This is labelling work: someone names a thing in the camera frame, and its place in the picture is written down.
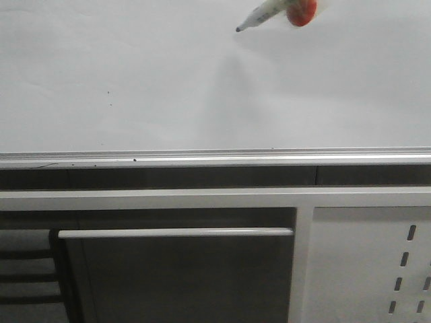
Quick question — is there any white metal frame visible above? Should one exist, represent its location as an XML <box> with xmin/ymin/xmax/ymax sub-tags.
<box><xmin>1</xmin><ymin>186</ymin><xmax>430</xmax><ymax>322</ymax></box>

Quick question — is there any white perforated metal panel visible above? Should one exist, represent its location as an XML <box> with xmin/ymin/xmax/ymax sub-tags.
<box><xmin>302</xmin><ymin>207</ymin><xmax>430</xmax><ymax>322</ymax></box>

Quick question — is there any white whiteboard with aluminium frame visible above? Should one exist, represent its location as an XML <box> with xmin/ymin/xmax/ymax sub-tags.
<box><xmin>1</xmin><ymin>1</ymin><xmax>430</xmax><ymax>169</ymax></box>

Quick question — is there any grey panel with white rail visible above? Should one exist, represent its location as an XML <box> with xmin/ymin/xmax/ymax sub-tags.
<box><xmin>58</xmin><ymin>227</ymin><xmax>294</xmax><ymax>322</ymax></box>

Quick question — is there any white marker pen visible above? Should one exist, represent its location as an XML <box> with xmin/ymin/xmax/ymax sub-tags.
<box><xmin>236</xmin><ymin>0</ymin><xmax>296</xmax><ymax>32</ymax></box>

